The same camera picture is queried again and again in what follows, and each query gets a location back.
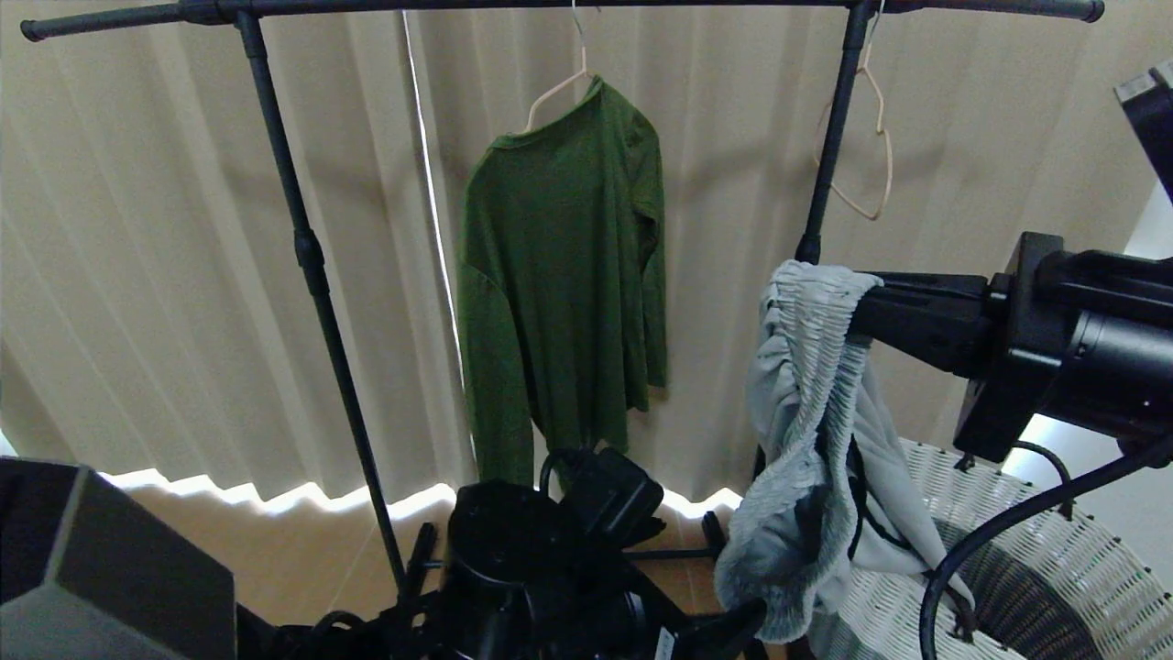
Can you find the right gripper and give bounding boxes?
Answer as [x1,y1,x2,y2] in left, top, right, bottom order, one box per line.
[953,231,1173,465]

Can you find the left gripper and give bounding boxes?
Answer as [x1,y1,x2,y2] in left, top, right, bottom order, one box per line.
[628,587,768,660]

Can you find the pale grey garment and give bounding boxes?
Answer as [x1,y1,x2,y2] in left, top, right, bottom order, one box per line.
[713,259,978,644]

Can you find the pink clothes hanger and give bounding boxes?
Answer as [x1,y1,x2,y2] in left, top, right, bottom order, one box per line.
[524,0,598,135]
[813,7,895,222]

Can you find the green printed shirt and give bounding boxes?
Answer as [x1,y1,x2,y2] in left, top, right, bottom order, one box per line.
[455,76,669,489]

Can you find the white laundry basket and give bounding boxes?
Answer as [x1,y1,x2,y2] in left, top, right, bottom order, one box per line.
[806,438,1173,660]

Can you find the black clothes rack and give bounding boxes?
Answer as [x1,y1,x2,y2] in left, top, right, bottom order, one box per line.
[20,0,1106,660]

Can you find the beige curtain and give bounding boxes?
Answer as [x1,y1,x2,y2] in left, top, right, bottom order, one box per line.
[0,0,1173,505]

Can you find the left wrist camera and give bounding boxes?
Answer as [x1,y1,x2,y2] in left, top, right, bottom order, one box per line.
[541,446,667,553]

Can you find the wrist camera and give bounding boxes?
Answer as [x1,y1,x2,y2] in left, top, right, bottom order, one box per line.
[541,446,667,553]
[1113,60,1173,204]

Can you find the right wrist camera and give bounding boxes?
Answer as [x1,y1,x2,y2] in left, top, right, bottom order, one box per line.
[1113,60,1173,204]

